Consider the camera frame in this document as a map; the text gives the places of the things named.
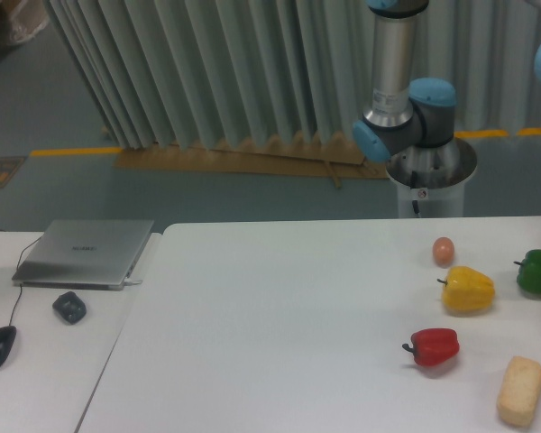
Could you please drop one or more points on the clear plastic bag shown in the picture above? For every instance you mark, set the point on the clear plastic bag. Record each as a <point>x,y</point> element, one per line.
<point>20,21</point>

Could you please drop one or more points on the green bell pepper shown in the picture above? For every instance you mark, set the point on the green bell pepper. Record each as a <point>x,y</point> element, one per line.
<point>529,273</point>

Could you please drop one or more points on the yellow bell pepper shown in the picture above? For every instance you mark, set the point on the yellow bell pepper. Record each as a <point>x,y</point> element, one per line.
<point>466,291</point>

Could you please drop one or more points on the brown egg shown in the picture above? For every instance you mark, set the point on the brown egg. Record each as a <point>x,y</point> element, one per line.
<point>443,251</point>

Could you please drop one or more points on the brown cardboard sheet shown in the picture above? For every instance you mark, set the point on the brown cardboard sheet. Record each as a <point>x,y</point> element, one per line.
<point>336,159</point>

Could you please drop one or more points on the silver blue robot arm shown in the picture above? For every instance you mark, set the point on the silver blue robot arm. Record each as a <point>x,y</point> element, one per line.
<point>403,112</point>

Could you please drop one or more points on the grey folding curtain screen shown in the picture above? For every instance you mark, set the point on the grey folding curtain screen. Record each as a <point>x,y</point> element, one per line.
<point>191,72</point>

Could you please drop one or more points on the silver usb plug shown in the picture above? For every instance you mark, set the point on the silver usb plug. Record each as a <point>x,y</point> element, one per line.
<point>130,282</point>

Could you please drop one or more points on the small black gadget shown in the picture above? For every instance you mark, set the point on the small black gadget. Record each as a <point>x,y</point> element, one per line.
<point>70,307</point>

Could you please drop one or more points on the silver closed laptop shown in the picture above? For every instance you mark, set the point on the silver closed laptop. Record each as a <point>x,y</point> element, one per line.
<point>85,254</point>

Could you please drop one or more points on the beige bread loaf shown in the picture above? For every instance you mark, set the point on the beige bread loaf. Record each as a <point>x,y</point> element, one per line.
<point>519,392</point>

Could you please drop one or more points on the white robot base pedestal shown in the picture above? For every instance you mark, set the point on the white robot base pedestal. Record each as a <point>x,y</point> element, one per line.
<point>430,183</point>

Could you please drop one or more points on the red bell pepper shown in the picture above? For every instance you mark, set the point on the red bell pepper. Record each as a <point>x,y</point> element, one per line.
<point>433,346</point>

